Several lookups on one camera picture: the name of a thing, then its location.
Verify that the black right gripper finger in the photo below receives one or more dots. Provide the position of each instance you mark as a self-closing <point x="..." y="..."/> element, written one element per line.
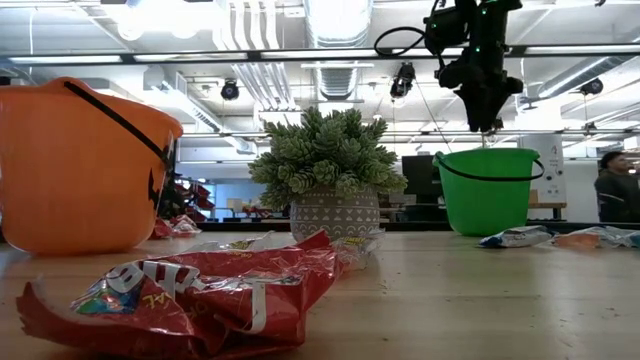
<point x="494" y="110"/>
<point x="476" y="112"/>

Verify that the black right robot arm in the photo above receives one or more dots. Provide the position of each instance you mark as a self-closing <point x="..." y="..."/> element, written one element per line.
<point x="492" y="25"/>

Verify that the blue white candy bar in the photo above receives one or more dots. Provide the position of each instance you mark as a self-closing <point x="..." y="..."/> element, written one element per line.
<point x="620" y="236"/>
<point x="517" y="236"/>

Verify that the clear wrapped red gummy candy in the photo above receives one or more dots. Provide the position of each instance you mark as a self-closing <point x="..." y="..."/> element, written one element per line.
<point x="357" y="247"/>

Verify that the red Skittles candy bag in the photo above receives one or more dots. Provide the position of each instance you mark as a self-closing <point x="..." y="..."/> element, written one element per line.
<point x="161" y="230"/>
<point x="185" y="227"/>
<point x="225" y="300"/>

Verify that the black round spotlight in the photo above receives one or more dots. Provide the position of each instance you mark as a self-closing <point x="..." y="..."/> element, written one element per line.
<point x="230" y="91"/>
<point x="402" y="80"/>
<point x="592" y="87"/>

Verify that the white pillar with sockets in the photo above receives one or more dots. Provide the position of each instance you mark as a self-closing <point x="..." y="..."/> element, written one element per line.
<point x="555" y="165"/>

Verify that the black monitor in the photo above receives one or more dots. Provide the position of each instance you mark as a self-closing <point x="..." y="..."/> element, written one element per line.
<point x="420" y="180"/>

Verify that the green plastic bucket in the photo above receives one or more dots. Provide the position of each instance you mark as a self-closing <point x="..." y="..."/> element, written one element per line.
<point x="485" y="205"/>

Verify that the black beam with light strips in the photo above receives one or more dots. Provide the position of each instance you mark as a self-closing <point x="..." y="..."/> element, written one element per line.
<point x="385" y="52"/>

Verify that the wooden bench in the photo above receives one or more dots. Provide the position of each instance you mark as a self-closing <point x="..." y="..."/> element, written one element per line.
<point x="550" y="205"/>

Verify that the artificial succulent in patterned pot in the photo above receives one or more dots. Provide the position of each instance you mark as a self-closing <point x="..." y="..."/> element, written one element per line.
<point x="325" y="150"/>

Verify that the white pipe bundle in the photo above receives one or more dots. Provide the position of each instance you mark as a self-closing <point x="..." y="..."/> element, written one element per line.
<point x="260" y="80"/>

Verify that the red storage bin rack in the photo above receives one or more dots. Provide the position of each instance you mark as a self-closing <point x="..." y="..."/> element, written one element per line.
<point x="197" y="192"/>

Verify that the orange pumpkin bucket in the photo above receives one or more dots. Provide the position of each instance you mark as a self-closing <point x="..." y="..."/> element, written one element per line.
<point x="75" y="175"/>

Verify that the white ventilation duct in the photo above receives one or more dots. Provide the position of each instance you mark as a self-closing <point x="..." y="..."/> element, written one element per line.
<point x="340" y="25"/>

